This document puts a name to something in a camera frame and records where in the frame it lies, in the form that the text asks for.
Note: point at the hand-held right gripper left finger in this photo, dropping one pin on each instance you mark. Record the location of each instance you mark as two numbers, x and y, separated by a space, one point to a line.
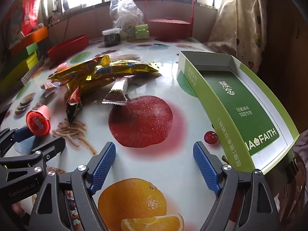
104 166

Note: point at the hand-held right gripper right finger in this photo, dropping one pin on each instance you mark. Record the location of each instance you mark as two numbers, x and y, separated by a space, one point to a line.
205 166

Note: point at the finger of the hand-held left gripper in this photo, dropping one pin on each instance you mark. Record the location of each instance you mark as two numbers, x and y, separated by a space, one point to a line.
22 133
50 148

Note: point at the dark red triangular packet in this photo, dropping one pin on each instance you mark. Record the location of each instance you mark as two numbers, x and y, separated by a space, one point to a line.
73 105

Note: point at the small red white candy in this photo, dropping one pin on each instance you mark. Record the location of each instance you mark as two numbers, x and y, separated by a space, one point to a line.
49 85

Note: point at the green cardboard box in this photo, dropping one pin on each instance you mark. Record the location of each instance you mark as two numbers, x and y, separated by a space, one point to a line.
240 101

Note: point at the silver brown snack bar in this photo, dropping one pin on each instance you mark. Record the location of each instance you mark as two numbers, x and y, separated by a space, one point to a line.
118 89

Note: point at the striped box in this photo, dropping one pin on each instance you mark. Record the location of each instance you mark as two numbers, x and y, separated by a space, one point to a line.
31 73

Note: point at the fruit printed tablecloth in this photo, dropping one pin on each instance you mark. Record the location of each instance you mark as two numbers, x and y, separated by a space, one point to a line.
168 89

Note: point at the orange box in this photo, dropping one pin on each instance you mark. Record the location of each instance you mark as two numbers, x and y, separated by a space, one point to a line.
31 39

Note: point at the red oval bowl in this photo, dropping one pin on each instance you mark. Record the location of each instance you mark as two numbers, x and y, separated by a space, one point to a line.
67 48

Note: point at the colourful printed package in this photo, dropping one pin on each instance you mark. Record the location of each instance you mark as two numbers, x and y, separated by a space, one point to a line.
13 21

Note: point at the red snack bag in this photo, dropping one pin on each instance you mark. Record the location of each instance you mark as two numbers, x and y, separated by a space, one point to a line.
32 12

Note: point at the glass jar with dark contents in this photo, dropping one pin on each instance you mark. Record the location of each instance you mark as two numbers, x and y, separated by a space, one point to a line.
112 38

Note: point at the green jar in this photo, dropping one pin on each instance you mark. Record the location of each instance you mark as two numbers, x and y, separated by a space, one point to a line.
141 31

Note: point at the patterned cream curtain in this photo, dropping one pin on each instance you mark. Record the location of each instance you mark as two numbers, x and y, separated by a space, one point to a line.
240 24

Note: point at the clear plastic bag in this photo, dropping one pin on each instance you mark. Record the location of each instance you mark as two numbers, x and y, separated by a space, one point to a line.
126 12

